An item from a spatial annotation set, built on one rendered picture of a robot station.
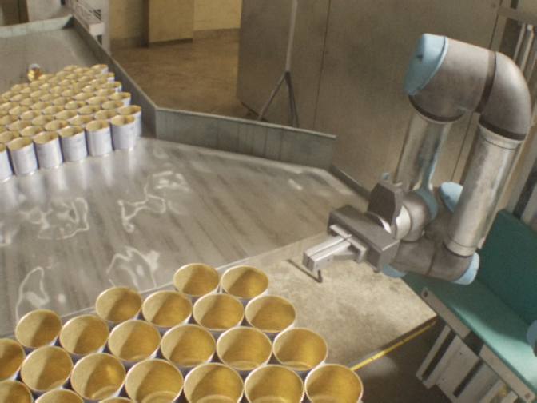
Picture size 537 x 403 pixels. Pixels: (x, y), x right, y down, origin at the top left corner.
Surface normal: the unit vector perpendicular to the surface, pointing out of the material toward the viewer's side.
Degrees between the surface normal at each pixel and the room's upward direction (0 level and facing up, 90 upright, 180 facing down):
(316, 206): 0
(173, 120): 90
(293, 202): 0
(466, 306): 0
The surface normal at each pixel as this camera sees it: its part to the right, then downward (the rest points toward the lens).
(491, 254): -0.88, 0.21
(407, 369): 0.08, -0.82
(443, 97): -0.35, 0.80
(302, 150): -0.23, 0.54
